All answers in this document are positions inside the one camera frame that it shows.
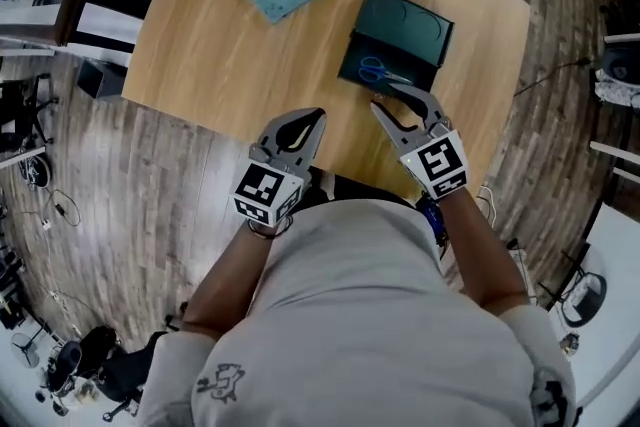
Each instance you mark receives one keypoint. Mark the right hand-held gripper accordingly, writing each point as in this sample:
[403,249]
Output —
[440,162]

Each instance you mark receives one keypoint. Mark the black office chair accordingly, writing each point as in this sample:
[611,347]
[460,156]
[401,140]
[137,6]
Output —
[20,115]

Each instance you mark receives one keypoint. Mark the black waste bin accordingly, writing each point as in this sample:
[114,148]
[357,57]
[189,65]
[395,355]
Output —
[100,80]

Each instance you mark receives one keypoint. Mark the person's grey shirt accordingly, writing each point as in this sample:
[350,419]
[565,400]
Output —
[360,315]

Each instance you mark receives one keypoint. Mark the dark green box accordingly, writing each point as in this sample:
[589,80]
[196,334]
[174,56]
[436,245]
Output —
[400,22]

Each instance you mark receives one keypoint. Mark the person's right forearm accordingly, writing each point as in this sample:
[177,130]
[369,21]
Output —
[480,250]

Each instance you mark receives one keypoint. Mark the black patterned round object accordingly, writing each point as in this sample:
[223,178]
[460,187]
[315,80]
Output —
[35,171]

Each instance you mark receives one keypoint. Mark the black wrist band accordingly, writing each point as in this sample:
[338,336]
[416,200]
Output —
[262,232]

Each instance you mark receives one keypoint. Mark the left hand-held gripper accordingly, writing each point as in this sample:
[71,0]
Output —
[265,187]

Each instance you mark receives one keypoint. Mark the person's left forearm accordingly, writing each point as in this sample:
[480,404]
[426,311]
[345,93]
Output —
[230,280]

